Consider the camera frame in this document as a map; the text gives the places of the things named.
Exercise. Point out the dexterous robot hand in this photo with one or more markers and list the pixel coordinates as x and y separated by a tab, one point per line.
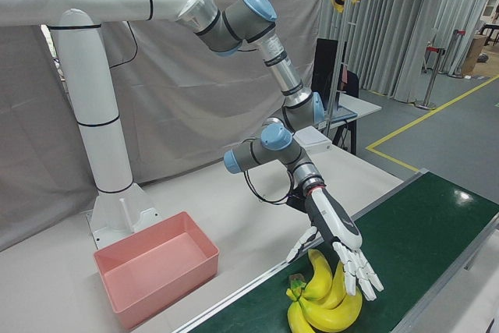
335	224

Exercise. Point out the yellow plastic banana bunch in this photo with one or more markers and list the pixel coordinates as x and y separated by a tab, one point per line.
331	309

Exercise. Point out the UR5e robot arm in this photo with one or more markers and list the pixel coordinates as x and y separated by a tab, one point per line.
253	21

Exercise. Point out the pink plastic rectangular basket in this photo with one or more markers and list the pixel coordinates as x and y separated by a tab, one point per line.
156	270

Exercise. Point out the white flat box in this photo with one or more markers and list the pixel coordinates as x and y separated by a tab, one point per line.
312	140

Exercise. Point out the white office desk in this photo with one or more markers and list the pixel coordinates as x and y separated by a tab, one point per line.
360	108

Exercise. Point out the black office chair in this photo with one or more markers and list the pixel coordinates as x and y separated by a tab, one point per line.
351	83

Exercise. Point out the black flat monitor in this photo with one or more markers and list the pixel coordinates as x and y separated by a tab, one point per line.
325	64

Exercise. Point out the silver barrier stanchion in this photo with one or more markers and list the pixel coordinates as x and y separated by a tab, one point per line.
456	54
430	75

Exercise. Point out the grey fabric curtain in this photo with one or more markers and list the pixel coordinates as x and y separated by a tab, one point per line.
175	95

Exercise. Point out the brown cardboard box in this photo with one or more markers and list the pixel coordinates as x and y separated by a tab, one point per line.
477	52

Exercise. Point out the white robot torso column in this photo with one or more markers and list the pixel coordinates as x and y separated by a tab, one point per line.
97	114

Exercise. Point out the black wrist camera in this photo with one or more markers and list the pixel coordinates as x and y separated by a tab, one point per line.
298	202

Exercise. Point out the green belt conveyor aluminium frame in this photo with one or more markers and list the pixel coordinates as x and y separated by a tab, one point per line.
409	251

